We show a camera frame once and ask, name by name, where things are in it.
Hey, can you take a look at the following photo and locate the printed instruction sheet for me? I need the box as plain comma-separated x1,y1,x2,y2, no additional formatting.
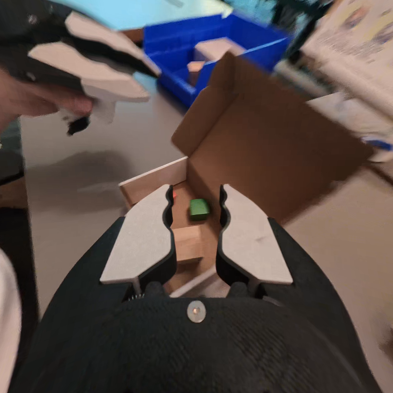
302,0,393,102

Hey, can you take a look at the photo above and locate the large wooden block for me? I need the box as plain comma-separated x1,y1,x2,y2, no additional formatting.
193,38,246,62

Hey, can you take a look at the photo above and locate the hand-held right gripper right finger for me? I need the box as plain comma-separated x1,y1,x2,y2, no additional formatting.
216,184,294,289

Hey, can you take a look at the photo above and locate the green cube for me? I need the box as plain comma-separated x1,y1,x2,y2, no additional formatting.
189,199,211,221

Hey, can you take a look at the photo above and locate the person's left hand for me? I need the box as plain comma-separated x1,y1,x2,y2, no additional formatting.
0,70,94,131

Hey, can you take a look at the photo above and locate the blue plastic bin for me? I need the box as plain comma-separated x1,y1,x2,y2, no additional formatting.
143,12,290,108

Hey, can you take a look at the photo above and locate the person's white shirt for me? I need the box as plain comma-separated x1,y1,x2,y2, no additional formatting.
0,249,23,393

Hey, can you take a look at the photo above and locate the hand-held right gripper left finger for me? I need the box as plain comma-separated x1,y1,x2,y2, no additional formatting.
100,184,177,287

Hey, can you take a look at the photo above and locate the white cardboard box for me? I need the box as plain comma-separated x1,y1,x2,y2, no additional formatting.
118,52,376,298

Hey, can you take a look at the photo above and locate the blue plastic piece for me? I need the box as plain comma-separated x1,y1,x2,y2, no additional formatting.
362,138,393,151

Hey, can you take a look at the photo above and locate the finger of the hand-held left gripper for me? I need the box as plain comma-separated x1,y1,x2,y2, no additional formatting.
28,42,151,124
65,12,161,78

